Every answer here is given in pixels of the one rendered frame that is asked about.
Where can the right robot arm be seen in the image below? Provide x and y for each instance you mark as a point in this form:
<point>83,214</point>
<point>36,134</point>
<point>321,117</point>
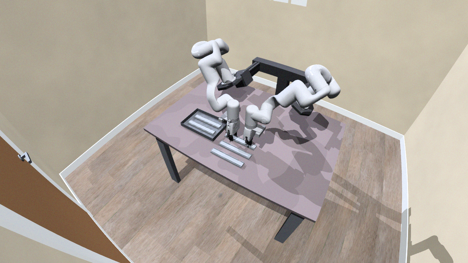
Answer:
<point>214,67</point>

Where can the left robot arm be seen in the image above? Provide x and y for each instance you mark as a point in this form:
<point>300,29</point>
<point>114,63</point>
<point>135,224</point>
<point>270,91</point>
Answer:
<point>321,83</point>

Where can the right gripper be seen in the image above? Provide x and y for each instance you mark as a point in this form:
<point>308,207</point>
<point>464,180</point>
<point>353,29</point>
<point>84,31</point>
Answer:
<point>232,129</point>

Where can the white drawer slide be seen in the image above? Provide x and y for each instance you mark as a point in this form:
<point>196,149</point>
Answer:
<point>202,127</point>
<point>235,149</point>
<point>227,157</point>
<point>242,142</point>
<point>208,121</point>

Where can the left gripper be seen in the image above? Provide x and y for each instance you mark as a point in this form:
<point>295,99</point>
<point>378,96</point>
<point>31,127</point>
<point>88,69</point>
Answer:
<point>248,134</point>

